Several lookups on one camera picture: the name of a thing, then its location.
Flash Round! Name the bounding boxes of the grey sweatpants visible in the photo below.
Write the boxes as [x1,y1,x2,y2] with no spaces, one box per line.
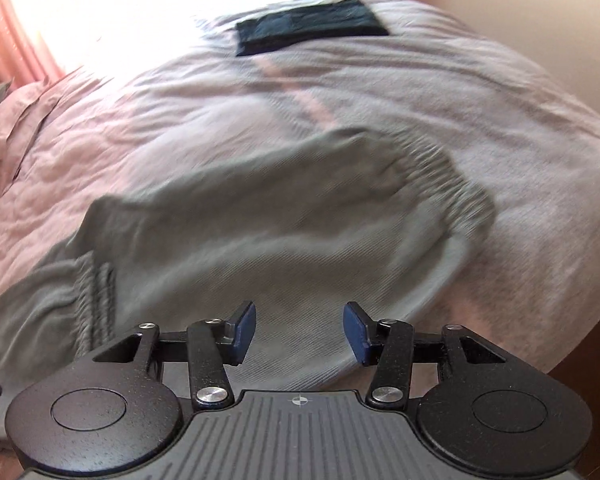
[0,128,496,452]

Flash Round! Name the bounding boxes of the pink grey duvet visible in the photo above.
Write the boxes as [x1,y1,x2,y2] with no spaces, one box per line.
[0,0,600,370]

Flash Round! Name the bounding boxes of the pink pillow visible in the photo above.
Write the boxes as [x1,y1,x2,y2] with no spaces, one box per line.
[0,77,81,197]

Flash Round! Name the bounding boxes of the pink curtain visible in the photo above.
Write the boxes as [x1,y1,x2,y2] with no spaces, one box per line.
[0,0,65,88]

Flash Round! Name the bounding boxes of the folded dark blue jeans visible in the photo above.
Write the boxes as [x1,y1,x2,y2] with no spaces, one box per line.
[236,0,389,56]

